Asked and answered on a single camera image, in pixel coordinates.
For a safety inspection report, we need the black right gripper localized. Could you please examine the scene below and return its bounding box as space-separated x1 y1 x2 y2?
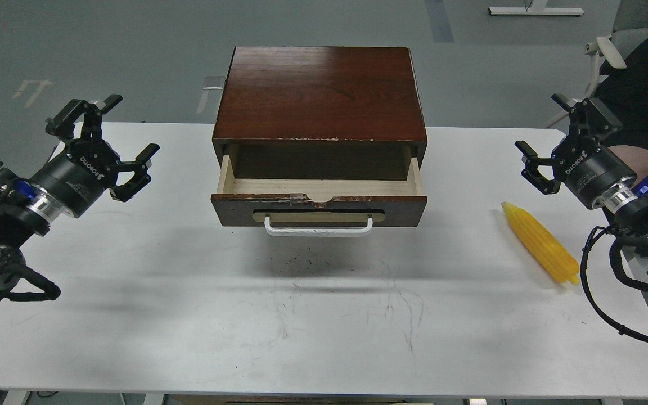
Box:
515 94 637 210

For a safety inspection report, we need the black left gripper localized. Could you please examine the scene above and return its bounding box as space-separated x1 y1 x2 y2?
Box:
29 94 160 218

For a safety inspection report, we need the yellow corn cob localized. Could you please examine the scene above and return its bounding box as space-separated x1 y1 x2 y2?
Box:
501 201 579 285

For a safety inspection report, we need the wooden drawer with white handle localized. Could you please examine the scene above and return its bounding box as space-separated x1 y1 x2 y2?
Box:
211 156 428 232

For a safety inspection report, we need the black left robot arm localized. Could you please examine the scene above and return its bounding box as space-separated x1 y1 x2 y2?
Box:
0 94 160 302

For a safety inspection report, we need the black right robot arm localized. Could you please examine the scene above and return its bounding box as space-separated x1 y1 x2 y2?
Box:
515 94 648 291

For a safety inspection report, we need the dark wooden drawer cabinet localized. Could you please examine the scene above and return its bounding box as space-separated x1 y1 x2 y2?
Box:
213 46 428 161

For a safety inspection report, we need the white office chair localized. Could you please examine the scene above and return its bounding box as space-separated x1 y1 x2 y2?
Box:
565 28 648 106

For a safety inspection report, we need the white desk base foot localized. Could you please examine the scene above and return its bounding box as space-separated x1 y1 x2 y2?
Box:
488 1 584 16

